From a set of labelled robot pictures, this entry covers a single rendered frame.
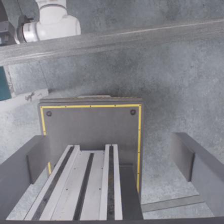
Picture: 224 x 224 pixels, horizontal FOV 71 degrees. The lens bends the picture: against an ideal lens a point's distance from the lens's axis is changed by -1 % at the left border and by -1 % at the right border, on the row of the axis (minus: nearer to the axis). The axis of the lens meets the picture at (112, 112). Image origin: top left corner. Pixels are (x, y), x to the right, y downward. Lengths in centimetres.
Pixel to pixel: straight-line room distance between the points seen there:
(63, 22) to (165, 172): 148
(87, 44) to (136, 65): 81
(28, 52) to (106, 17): 86
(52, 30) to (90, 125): 63
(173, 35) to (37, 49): 46
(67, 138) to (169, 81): 91
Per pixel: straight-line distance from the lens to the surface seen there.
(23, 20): 80
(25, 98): 104
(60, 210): 77
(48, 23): 70
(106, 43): 58
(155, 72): 137
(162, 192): 184
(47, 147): 17
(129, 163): 120
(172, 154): 17
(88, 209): 75
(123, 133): 109
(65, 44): 60
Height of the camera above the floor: 133
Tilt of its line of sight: 76 degrees down
